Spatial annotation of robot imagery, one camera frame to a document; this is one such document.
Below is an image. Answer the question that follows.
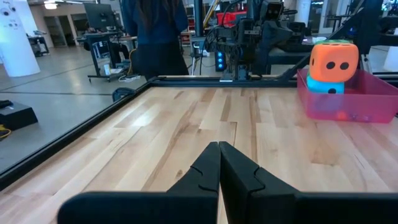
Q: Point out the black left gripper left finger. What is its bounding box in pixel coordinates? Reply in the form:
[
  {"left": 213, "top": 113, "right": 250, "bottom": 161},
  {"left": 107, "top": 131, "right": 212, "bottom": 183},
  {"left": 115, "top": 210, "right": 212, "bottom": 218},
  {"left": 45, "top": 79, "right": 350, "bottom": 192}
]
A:
[{"left": 167, "top": 141, "right": 221, "bottom": 224}]

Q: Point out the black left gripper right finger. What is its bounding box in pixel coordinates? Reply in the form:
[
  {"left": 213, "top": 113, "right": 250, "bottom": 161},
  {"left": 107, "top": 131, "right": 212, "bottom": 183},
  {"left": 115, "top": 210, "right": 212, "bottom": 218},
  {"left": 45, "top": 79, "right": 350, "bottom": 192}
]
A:
[{"left": 219, "top": 141, "right": 301, "bottom": 224}]

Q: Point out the large teal foam die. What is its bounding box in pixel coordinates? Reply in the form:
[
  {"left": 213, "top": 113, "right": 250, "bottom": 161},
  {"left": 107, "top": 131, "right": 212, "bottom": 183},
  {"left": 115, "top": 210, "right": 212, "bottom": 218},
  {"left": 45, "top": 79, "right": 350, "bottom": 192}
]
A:
[{"left": 306, "top": 74, "right": 345, "bottom": 95}]

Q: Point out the large orange foam die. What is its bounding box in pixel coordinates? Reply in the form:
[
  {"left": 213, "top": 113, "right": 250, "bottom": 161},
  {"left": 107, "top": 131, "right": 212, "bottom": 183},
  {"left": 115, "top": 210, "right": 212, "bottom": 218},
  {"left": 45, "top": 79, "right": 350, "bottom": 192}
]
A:
[{"left": 308, "top": 42, "right": 359, "bottom": 83}]

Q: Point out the large green foam die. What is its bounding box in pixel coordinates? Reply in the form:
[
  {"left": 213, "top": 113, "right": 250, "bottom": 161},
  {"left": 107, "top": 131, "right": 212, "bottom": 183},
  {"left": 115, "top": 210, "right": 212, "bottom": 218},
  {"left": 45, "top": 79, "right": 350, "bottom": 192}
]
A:
[{"left": 315, "top": 39, "right": 354, "bottom": 45}]

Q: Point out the black clamp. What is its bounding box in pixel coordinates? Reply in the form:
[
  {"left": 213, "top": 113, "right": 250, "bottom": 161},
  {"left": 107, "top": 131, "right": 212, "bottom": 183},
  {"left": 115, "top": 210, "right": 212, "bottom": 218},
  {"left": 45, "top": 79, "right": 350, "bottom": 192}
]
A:
[{"left": 111, "top": 87, "right": 137, "bottom": 103}]

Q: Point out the black computer tower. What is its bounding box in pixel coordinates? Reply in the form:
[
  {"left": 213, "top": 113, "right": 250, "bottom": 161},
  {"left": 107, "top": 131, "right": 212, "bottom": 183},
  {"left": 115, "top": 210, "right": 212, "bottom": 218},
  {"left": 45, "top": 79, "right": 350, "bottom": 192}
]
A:
[{"left": 214, "top": 50, "right": 227, "bottom": 72}]

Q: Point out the pink plastic bin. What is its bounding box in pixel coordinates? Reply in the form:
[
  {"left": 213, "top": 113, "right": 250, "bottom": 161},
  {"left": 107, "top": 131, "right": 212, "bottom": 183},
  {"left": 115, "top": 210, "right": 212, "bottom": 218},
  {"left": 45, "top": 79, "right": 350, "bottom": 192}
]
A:
[{"left": 297, "top": 68, "right": 398, "bottom": 124}]

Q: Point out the person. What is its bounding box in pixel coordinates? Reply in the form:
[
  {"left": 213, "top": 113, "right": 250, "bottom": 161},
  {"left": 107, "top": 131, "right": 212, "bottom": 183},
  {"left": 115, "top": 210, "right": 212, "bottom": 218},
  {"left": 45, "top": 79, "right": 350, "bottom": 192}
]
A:
[{"left": 120, "top": 0, "right": 190, "bottom": 81}]

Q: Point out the red parts shelf rack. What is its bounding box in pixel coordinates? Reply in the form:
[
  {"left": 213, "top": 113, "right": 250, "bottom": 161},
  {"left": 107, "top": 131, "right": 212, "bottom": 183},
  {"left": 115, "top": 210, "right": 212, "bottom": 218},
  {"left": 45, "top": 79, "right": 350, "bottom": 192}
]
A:
[{"left": 216, "top": 11, "right": 248, "bottom": 28}]

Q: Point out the black standing desk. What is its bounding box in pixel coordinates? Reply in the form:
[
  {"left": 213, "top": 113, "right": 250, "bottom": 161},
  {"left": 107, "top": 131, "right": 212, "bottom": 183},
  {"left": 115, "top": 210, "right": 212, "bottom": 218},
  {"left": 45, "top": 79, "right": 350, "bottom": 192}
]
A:
[{"left": 76, "top": 30, "right": 137, "bottom": 83}]

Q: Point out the black computer monitor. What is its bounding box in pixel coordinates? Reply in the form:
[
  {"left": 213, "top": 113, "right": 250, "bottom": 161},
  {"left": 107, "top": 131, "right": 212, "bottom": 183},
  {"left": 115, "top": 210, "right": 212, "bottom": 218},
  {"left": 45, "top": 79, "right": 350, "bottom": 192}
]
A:
[{"left": 83, "top": 2, "right": 118, "bottom": 31}]

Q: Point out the black box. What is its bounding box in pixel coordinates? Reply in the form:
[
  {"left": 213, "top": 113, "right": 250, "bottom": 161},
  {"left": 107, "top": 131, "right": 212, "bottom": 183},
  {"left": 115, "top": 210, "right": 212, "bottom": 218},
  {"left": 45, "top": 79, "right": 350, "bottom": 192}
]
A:
[{"left": 0, "top": 100, "right": 39, "bottom": 131}]

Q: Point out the black aluminium table frame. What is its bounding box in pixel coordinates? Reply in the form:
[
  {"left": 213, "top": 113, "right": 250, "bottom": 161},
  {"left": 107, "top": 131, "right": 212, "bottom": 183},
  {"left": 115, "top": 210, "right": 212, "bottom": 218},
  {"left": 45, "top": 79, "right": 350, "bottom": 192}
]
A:
[{"left": 0, "top": 71, "right": 398, "bottom": 191}]

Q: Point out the black diagonal frame brace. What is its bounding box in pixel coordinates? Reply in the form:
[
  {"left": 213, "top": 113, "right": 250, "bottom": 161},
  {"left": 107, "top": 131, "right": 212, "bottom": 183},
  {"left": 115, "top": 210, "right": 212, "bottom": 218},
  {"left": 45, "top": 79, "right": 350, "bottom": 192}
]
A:
[{"left": 278, "top": 0, "right": 366, "bottom": 82}]

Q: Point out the yellow floor cable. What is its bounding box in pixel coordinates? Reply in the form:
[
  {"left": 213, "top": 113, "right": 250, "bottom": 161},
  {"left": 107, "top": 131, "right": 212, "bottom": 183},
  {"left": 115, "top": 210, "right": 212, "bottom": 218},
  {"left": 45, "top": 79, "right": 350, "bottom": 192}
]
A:
[{"left": 0, "top": 124, "right": 12, "bottom": 139}]

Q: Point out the black vertical frame post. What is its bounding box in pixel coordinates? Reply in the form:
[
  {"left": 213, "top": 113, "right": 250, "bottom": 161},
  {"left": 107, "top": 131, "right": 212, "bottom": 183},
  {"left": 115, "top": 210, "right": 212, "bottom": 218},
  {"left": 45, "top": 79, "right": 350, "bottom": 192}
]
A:
[{"left": 356, "top": 0, "right": 384, "bottom": 55}]

